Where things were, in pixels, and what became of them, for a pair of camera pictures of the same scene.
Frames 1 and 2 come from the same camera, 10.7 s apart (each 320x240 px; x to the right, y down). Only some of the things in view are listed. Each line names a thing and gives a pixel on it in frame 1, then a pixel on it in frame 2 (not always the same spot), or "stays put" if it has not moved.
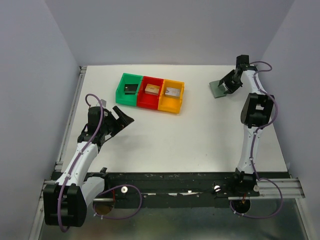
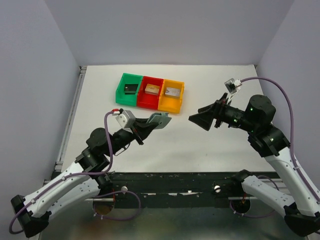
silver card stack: (173, 91) stays put
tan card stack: (152, 89) stays put
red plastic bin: (147, 100) stays put
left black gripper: (114, 123) → (137, 133)
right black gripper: (232, 81) → (219, 115)
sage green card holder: (218, 91) → (161, 118)
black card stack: (130, 89) stays put
